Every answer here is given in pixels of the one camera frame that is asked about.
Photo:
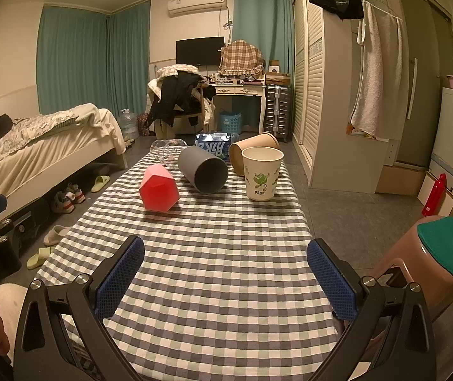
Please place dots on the red thermos bottle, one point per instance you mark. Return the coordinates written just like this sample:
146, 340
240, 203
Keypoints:
435, 198

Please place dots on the white hanging towel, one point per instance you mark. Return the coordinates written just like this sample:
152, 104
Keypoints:
380, 106

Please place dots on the white desk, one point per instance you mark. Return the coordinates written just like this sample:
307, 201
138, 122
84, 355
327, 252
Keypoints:
246, 90

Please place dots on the chair piled with clothes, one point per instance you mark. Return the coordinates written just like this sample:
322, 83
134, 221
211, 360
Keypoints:
179, 90

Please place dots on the light green slipper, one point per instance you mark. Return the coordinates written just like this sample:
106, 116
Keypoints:
39, 258

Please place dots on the white sneaker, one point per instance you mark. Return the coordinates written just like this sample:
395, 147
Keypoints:
64, 201

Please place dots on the grey cylindrical cup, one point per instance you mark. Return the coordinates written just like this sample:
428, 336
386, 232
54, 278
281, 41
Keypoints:
206, 172

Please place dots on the black television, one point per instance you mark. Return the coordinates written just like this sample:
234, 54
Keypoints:
200, 51

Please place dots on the checkered tablecloth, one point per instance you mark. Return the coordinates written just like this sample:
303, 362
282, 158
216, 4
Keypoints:
224, 292

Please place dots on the plaid cloth bundle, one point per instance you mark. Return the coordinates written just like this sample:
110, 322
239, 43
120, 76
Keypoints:
241, 59

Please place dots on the white air conditioner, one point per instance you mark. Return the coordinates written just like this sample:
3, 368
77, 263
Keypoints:
176, 8

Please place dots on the teal curtain right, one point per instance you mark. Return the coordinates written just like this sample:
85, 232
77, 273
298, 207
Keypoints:
269, 26

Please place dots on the red hexagonal cup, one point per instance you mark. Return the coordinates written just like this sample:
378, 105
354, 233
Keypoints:
158, 190

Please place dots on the blue laundry basket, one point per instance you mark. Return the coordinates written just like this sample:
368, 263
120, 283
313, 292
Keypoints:
231, 122

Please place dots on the bed with beige bedding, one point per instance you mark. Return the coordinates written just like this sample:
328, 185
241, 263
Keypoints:
42, 151

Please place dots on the brown plastic stool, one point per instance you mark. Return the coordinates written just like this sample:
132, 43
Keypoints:
408, 261

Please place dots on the green stool cushion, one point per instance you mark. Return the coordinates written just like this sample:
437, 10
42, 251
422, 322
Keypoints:
437, 238

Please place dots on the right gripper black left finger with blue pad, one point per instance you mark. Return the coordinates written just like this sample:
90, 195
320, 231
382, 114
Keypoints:
43, 350

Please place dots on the blue tissue pack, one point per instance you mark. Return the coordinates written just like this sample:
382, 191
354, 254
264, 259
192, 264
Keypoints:
216, 143

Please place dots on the white slipper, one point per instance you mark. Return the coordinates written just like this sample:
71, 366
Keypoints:
55, 235

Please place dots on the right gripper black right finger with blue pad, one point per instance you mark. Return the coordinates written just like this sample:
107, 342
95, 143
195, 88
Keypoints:
388, 331

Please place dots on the white paper cup green print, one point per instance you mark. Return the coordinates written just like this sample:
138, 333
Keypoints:
261, 166

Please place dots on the silver suitcase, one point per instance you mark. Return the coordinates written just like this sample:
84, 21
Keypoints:
279, 111

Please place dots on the teal window curtain left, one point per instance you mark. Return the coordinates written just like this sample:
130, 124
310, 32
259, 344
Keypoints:
85, 56

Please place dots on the white louvered wardrobe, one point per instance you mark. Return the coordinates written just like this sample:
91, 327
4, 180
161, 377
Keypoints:
325, 84

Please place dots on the clear water jug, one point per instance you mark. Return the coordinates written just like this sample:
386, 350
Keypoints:
128, 124

